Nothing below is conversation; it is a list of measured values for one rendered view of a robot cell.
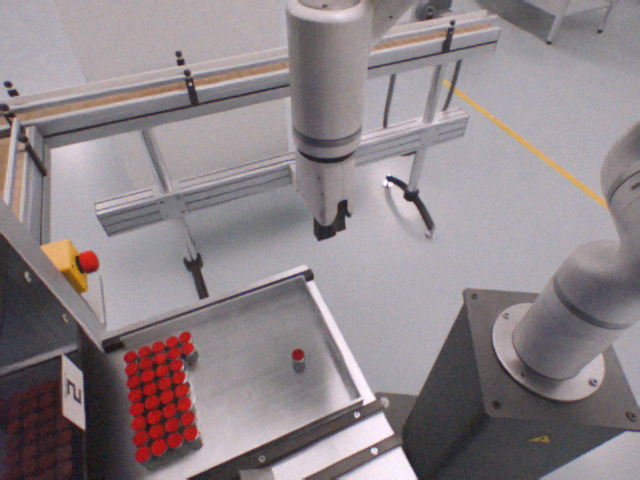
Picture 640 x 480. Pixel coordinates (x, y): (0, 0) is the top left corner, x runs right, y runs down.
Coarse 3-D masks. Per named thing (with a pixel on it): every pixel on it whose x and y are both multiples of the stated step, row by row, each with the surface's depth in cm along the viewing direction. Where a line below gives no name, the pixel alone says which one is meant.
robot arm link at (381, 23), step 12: (372, 0) 44; (384, 0) 44; (396, 0) 43; (408, 0) 43; (384, 12) 45; (396, 12) 45; (372, 24) 46; (384, 24) 46; (372, 36) 47; (372, 48) 48
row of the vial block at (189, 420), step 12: (168, 348) 69; (180, 348) 69; (180, 360) 66; (180, 372) 65; (180, 384) 64; (180, 396) 62; (192, 396) 64; (180, 408) 61; (192, 408) 62; (180, 420) 60; (192, 420) 60; (192, 432) 59; (192, 444) 59
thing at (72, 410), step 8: (64, 360) 53; (64, 368) 53; (72, 368) 55; (64, 376) 52; (72, 376) 54; (80, 376) 57; (64, 384) 51; (80, 384) 56; (64, 392) 50; (72, 392) 53; (64, 400) 50; (72, 400) 52; (64, 408) 49; (72, 408) 51; (80, 408) 54; (72, 416) 50; (80, 416) 53; (80, 424) 52
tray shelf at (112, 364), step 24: (240, 288) 81; (312, 288) 81; (168, 312) 77; (336, 336) 74; (96, 360) 71; (120, 360) 71; (96, 384) 68; (120, 384) 68; (360, 384) 68; (96, 408) 66; (120, 408) 66; (96, 432) 63; (120, 432) 63; (360, 432) 63; (384, 432) 63; (96, 456) 61; (120, 456) 61; (384, 456) 61
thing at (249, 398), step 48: (288, 288) 80; (144, 336) 72; (192, 336) 74; (240, 336) 74; (288, 336) 74; (192, 384) 68; (240, 384) 68; (288, 384) 68; (336, 384) 68; (240, 432) 63; (288, 432) 60
